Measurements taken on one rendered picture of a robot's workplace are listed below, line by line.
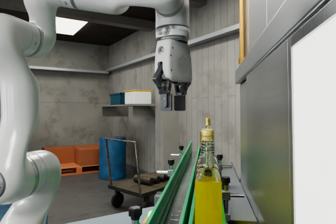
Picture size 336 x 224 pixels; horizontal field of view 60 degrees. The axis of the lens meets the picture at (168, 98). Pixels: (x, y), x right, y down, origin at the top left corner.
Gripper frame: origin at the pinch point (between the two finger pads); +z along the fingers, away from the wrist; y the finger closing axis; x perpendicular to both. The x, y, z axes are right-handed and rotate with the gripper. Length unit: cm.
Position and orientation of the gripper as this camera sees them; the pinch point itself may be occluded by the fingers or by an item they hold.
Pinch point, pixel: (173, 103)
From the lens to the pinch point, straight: 72.0
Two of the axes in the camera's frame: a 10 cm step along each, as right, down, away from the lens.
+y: 6.1, 0.3, 7.9
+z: 0.1, 10.0, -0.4
